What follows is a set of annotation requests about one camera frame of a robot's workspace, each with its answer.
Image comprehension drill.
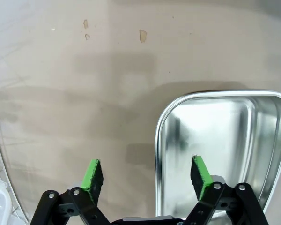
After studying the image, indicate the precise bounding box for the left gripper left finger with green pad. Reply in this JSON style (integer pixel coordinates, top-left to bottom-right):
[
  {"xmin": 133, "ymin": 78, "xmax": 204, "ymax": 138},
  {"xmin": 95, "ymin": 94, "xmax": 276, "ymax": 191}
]
[{"xmin": 29, "ymin": 159, "xmax": 113, "ymax": 225}]

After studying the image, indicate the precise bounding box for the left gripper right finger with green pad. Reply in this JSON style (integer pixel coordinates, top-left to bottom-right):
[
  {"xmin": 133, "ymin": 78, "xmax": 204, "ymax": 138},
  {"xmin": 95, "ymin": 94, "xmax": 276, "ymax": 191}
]
[{"xmin": 182, "ymin": 155, "xmax": 269, "ymax": 225}]

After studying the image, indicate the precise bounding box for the stainless steel rectangular container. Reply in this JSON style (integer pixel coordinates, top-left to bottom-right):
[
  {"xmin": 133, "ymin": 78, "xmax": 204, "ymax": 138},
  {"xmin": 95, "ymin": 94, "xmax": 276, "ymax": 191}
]
[{"xmin": 154, "ymin": 89, "xmax": 281, "ymax": 218}]

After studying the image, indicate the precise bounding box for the silver wire lid rack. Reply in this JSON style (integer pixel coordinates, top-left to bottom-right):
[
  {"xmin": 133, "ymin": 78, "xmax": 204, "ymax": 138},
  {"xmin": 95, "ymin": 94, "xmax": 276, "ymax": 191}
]
[{"xmin": 0, "ymin": 93, "xmax": 30, "ymax": 225}]

